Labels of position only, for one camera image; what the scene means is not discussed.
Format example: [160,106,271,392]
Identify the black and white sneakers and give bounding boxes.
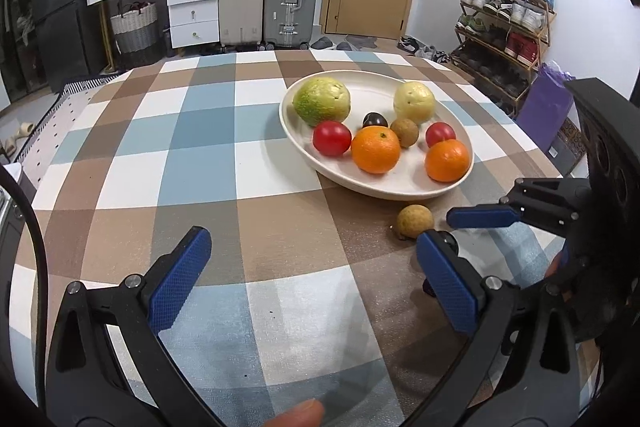
[397,36,452,64]

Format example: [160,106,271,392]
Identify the white drawer cabinet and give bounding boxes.
[84,0,221,58]

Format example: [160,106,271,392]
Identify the green guava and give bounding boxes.
[292,77,352,128]

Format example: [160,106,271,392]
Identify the black wardrobe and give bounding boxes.
[0,0,108,102]

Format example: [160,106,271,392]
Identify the grey slippers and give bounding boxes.
[310,35,382,52]

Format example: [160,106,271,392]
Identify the small orange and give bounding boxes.
[424,139,472,183]

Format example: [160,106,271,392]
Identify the dotted beige rug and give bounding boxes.
[20,74,122,188]

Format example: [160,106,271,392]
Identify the wicker basket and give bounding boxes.
[110,2,162,68]

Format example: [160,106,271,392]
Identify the large red tomato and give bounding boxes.
[312,120,353,157]

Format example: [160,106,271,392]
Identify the brown longan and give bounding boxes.
[389,118,420,148]
[397,204,434,240]

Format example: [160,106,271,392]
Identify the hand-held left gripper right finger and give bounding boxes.
[404,231,593,427]

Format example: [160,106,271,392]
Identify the large orange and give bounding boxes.
[351,126,402,175]

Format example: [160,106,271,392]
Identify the pale yellow guava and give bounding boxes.
[393,81,437,125]

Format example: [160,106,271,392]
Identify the group of shoes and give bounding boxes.
[452,0,557,92]

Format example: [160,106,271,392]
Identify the black cable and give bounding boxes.
[0,164,51,408]

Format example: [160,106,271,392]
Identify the checked tablecloth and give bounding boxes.
[7,49,606,427]

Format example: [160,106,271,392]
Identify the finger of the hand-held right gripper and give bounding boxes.
[446,178,592,236]

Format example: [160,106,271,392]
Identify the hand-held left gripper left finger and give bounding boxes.
[45,226,228,427]

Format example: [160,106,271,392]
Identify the small red tomato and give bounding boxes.
[425,122,457,148]

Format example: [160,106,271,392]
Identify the purple bag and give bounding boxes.
[515,62,581,142]

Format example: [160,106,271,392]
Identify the cream oval plate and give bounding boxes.
[279,71,475,201]

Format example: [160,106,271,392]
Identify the wooden shoe rack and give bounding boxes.
[449,0,557,115]

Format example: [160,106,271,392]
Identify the patterned doormat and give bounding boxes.
[547,117,591,178]

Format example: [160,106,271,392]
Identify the person's left hand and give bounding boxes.
[262,399,326,427]

